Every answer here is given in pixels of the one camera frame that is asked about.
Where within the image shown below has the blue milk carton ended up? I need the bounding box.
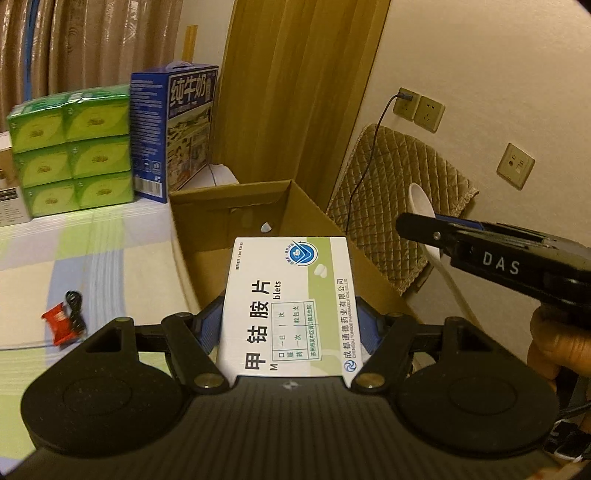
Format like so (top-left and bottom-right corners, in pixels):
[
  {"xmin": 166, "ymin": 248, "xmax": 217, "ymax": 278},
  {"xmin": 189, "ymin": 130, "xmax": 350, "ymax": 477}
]
[{"xmin": 130, "ymin": 62, "xmax": 219, "ymax": 204}]

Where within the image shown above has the dark charger cable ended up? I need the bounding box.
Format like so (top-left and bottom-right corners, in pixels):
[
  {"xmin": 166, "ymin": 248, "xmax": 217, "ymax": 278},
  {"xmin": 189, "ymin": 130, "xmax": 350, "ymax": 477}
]
[{"xmin": 345, "ymin": 93, "xmax": 402, "ymax": 223}]

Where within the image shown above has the desktop with checked cloth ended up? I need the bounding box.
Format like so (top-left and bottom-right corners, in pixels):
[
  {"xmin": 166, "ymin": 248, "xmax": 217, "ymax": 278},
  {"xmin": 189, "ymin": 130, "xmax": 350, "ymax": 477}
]
[{"xmin": 0, "ymin": 198, "xmax": 446, "ymax": 467}]

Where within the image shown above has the person's right hand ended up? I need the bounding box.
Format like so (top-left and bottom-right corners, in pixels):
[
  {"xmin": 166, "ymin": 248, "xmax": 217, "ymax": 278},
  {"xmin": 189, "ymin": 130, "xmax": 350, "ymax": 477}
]
[{"xmin": 527, "ymin": 305, "xmax": 591, "ymax": 383}]

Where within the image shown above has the white green tablet box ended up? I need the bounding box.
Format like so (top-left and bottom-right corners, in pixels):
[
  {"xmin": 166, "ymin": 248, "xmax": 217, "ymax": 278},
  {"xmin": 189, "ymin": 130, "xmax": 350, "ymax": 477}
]
[{"xmin": 215, "ymin": 236, "xmax": 354, "ymax": 387}]

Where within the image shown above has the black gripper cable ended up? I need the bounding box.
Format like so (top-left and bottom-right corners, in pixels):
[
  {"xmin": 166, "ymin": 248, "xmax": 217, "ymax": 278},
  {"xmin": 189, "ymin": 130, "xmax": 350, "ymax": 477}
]
[{"xmin": 554, "ymin": 369, "xmax": 591, "ymax": 418}]

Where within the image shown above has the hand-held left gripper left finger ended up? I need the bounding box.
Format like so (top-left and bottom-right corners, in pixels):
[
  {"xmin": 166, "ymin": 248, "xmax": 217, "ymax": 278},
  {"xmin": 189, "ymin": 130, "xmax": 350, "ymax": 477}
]
[{"xmin": 81, "ymin": 298, "xmax": 228, "ymax": 394}]

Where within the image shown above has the brown cardboard box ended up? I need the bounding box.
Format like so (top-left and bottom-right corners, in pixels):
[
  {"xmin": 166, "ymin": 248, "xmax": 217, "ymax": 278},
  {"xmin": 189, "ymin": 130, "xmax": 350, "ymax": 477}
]
[{"xmin": 168, "ymin": 179, "xmax": 419, "ymax": 325}]

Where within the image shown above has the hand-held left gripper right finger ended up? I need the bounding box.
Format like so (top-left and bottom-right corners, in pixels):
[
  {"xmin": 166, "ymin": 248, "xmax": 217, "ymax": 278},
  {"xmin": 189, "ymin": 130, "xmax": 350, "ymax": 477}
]
[{"xmin": 355, "ymin": 299, "xmax": 497, "ymax": 394}]

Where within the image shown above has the quilted chair cushion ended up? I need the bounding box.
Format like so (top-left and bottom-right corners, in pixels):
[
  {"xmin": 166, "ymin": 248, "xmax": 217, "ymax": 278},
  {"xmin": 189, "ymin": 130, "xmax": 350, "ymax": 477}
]
[{"xmin": 325, "ymin": 123, "xmax": 480, "ymax": 297}]

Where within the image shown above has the black coiled cable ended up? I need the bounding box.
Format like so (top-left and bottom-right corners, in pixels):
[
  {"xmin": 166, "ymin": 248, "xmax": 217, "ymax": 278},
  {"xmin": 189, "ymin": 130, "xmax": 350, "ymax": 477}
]
[{"xmin": 64, "ymin": 290, "xmax": 89, "ymax": 334}]

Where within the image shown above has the beige wall socket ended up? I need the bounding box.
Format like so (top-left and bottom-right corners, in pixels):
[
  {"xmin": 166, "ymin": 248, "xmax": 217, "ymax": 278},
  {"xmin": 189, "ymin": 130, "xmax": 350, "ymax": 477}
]
[
  {"xmin": 496, "ymin": 143, "xmax": 537, "ymax": 190},
  {"xmin": 413, "ymin": 95, "xmax": 446, "ymax": 134},
  {"xmin": 393, "ymin": 87, "xmax": 421, "ymax": 122}
]

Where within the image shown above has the red candy packet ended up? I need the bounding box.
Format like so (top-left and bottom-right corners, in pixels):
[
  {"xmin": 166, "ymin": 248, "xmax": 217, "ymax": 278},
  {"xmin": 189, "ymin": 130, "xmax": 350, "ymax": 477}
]
[{"xmin": 41, "ymin": 303, "xmax": 84, "ymax": 346}]

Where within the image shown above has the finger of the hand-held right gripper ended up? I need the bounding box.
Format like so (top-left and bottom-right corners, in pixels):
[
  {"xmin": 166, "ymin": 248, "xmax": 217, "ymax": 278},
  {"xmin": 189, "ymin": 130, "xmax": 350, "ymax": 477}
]
[
  {"xmin": 435, "ymin": 213, "xmax": 556, "ymax": 243},
  {"xmin": 396, "ymin": 212, "xmax": 463, "ymax": 257}
]

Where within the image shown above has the white plastic spoon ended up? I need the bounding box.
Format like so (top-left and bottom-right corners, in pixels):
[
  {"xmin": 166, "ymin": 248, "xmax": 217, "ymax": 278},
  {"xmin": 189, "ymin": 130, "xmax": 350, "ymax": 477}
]
[{"xmin": 409, "ymin": 183, "xmax": 468, "ymax": 320}]

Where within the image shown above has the white dog print box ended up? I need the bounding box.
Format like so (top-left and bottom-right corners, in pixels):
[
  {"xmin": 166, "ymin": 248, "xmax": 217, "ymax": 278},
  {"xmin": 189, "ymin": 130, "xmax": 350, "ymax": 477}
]
[{"xmin": 0, "ymin": 131, "xmax": 33, "ymax": 228}]

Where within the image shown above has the brown wooden door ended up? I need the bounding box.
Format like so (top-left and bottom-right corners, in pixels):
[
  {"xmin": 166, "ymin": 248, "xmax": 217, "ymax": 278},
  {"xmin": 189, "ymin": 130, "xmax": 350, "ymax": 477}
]
[{"xmin": 221, "ymin": 0, "xmax": 391, "ymax": 223}]

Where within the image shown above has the beige curtain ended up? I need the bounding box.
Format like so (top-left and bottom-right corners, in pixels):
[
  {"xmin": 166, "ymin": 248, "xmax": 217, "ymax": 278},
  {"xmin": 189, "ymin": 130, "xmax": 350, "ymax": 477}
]
[{"xmin": 0, "ymin": 0, "xmax": 186, "ymax": 139}]

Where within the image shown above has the stack of green tissue boxes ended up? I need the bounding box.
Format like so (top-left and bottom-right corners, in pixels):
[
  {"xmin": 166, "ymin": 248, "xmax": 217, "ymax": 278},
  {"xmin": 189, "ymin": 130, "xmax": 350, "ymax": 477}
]
[{"xmin": 6, "ymin": 84, "xmax": 136, "ymax": 219}]

